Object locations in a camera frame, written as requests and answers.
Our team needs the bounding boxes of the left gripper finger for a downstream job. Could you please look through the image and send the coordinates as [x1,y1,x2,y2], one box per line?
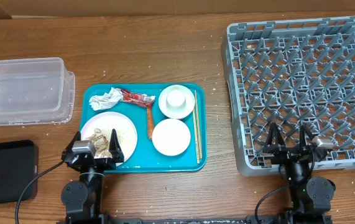
[63,131,81,152]
[108,129,124,159]

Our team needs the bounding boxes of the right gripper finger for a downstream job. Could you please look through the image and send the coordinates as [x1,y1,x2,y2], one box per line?
[299,124,315,149]
[264,123,286,149]

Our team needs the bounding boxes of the orange carrot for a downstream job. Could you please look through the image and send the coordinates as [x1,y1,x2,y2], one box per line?
[147,108,155,140]

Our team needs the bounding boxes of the red snack wrapper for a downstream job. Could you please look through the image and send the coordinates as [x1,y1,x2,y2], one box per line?
[121,89,155,108]

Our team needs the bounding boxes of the wooden chopstick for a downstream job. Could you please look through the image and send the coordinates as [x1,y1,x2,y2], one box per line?
[192,107,200,164]
[195,90,203,161]

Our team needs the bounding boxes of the small white cup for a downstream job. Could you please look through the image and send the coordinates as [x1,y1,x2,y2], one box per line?
[167,90,185,108]

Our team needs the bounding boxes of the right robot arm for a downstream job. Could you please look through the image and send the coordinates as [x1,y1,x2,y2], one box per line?
[254,123,336,223]

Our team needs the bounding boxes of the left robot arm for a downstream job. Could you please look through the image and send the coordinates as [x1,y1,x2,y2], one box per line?
[61,130,124,224]

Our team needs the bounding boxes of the grey dishwasher rack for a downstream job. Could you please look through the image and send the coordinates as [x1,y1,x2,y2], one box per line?
[221,16,355,177]

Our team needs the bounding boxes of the food scraps on plate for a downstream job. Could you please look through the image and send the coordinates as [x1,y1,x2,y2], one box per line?
[85,128,112,158]

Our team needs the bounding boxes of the pink plate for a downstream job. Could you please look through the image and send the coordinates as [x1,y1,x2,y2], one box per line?
[81,112,137,162]

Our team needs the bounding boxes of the crumpled white napkin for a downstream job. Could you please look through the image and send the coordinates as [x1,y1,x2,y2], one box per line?
[89,87,123,111]

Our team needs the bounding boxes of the teal plastic tray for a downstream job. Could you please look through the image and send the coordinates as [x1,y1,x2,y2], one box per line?
[80,83,207,174]

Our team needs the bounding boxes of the clear plastic bin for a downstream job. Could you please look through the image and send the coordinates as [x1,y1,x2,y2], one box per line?
[0,57,75,126]

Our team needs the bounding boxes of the black bin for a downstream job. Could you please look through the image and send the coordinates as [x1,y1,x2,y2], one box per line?
[0,140,39,203]

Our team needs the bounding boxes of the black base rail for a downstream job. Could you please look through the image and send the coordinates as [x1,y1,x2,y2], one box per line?
[55,214,333,224]

